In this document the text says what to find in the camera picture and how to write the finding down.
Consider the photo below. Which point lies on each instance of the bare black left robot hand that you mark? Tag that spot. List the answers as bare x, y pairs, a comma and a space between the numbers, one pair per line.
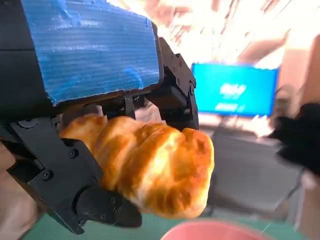
75, 50

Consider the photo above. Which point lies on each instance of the green cutting mat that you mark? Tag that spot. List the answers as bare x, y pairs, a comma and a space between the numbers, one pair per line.
152, 228

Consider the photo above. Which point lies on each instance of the orange striped bread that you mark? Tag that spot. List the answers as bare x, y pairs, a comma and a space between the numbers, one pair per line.
155, 162

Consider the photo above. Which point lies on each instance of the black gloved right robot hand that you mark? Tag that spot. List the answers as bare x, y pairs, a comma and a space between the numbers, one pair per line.
305, 140

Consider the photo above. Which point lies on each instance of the pink bowl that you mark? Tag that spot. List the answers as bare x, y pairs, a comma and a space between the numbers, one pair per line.
212, 232

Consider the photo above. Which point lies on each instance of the blue computer monitor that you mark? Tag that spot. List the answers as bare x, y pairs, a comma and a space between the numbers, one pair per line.
235, 87

